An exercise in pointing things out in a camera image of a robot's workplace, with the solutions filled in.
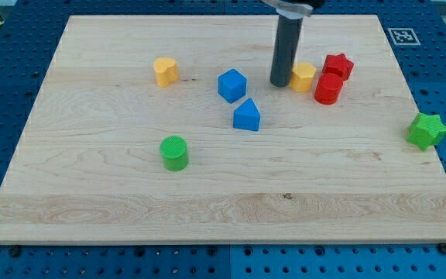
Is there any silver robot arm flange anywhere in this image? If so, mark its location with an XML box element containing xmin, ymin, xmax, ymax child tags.
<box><xmin>261</xmin><ymin>0</ymin><xmax>326</xmax><ymax>19</ymax></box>

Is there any blue cube block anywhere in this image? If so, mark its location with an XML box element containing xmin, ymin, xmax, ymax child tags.
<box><xmin>218</xmin><ymin>69</ymin><xmax>247</xmax><ymax>103</ymax></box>

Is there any yellow heart block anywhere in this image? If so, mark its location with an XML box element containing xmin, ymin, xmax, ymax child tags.
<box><xmin>153</xmin><ymin>57</ymin><xmax>179</xmax><ymax>88</ymax></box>

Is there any blue triangular prism block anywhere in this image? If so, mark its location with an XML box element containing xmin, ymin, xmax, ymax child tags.
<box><xmin>233</xmin><ymin>98</ymin><xmax>261</xmax><ymax>131</ymax></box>

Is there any green cylinder block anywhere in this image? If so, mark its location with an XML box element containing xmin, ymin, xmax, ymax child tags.
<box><xmin>160</xmin><ymin>136</ymin><xmax>189</xmax><ymax>171</ymax></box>

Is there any light wooden board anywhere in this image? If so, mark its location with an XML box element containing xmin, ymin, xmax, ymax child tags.
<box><xmin>0</xmin><ymin>15</ymin><xmax>446</xmax><ymax>246</ymax></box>

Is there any yellow hexagon block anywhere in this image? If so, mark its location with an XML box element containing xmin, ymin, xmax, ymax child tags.
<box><xmin>290</xmin><ymin>62</ymin><xmax>317</xmax><ymax>93</ymax></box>

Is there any red cylinder block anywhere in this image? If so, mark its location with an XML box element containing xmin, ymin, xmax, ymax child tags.
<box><xmin>314</xmin><ymin>73</ymin><xmax>344</xmax><ymax>105</ymax></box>

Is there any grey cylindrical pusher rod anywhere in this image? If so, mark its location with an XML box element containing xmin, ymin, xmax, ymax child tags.
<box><xmin>269</xmin><ymin>15</ymin><xmax>303</xmax><ymax>88</ymax></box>

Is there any red star block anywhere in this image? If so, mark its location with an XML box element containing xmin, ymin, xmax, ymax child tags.
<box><xmin>322</xmin><ymin>53</ymin><xmax>355</xmax><ymax>81</ymax></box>

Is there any green star block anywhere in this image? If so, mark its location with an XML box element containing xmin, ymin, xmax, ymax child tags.
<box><xmin>406</xmin><ymin>112</ymin><xmax>446</xmax><ymax>151</ymax></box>

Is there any white fiducial marker tag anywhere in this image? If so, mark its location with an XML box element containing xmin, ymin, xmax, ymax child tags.
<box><xmin>387</xmin><ymin>27</ymin><xmax>420</xmax><ymax>46</ymax></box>

